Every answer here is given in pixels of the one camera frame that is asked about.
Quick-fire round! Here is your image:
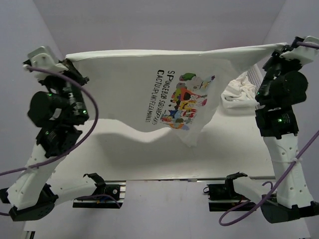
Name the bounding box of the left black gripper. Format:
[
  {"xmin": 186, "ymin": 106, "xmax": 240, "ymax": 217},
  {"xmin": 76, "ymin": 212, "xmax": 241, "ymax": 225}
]
[{"xmin": 37, "ymin": 58, "xmax": 89, "ymax": 121}]

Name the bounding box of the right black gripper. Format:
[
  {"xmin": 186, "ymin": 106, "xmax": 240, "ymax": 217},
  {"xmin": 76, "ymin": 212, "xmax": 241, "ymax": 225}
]
[{"xmin": 256, "ymin": 45, "xmax": 305, "ymax": 103}]

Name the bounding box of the white red print t shirt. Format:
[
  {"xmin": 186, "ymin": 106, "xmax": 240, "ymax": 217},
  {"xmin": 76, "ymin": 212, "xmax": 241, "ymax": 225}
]
[{"xmin": 221, "ymin": 72, "xmax": 258, "ymax": 109}]

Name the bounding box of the white cartoon print t shirt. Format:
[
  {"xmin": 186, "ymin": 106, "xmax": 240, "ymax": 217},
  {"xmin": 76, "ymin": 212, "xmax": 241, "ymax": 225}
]
[{"xmin": 65, "ymin": 43, "xmax": 281, "ymax": 146}]

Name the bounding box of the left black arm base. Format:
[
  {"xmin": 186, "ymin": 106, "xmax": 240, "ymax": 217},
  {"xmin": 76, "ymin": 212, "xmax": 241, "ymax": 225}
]
[{"xmin": 72, "ymin": 181, "xmax": 126, "ymax": 209}]

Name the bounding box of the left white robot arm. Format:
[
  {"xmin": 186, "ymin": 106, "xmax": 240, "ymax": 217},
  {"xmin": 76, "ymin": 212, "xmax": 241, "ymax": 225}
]
[{"xmin": 0, "ymin": 59, "xmax": 106, "ymax": 222}]

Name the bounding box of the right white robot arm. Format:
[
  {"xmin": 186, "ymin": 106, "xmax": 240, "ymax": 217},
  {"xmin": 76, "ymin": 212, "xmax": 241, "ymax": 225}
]
[{"xmin": 225, "ymin": 38, "xmax": 319, "ymax": 224}]

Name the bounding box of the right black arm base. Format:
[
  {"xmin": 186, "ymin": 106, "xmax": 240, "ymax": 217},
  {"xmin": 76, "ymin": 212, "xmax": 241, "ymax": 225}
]
[{"xmin": 203, "ymin": 184, "xmax": 255, "ymax": 212}]

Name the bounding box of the white plastic basket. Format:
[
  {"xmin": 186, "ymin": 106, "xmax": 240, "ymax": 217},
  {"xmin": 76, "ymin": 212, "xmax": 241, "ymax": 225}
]
[{"xmin": 220, "ymin": 65, "xmax": 262, "ymax": 116}]

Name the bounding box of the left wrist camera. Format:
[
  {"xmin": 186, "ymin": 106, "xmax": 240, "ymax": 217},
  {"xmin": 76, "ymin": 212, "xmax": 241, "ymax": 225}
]
[{"xmin": 23, "ymin": 46, "xmax": 68, "ymax": 72}]

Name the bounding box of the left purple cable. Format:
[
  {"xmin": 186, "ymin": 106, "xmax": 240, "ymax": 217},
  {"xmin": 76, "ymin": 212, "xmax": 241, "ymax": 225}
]
[{"xmin": 0, "ymin": 66, "xmax": 100, "ymax": 216}]

